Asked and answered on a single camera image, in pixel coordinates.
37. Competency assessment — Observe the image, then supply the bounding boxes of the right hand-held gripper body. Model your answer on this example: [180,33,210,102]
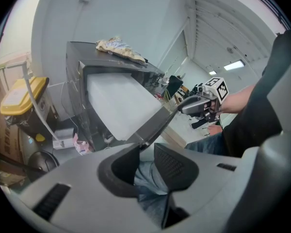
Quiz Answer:
[196,76,230,123]

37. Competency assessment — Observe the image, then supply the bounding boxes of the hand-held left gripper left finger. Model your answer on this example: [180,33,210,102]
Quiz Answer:
[97,143,140,199]

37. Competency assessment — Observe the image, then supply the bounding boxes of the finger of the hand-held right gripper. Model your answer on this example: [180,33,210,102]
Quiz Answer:
[178,95,206,114]

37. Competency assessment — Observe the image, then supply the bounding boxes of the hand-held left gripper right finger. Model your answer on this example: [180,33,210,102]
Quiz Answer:
[154,143,199,229]

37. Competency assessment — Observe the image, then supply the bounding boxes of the person's right forearm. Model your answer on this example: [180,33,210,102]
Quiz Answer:
[219,83,257,114]

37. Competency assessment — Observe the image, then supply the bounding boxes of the person's right hand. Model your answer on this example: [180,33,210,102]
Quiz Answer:
[207,100,222,114]

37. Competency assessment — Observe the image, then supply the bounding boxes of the black speaker box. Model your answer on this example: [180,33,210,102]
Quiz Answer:
[165,74,184,99]

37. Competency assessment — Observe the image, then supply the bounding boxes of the rectangular ceiling light panel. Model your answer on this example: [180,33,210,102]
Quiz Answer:
[223,60,246,71]

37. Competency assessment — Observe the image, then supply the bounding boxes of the person's jeans leg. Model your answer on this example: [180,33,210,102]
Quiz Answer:
[132,132,230,226]

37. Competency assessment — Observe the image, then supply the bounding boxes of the pink plastic bag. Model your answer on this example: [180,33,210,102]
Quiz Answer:
[72,133,95,155]

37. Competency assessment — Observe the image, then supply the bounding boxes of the person's torso black shirt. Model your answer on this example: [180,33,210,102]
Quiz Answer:
[221,30,291,158]

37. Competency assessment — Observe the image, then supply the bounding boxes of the black standing fan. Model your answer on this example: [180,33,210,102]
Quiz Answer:
[0,145,61,181]

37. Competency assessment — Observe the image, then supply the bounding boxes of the pile of cloths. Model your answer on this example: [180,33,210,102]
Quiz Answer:
[95,35,149,67]

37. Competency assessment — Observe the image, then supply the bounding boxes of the dark table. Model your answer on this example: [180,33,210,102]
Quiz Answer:
[65,41,183,153]

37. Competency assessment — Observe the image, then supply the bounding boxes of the printed brown cardboard box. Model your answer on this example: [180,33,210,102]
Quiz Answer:
[0,64,28,187]

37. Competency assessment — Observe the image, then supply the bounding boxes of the yellow-lidded trash bin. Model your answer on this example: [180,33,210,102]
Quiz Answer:
[0,76,59,143]

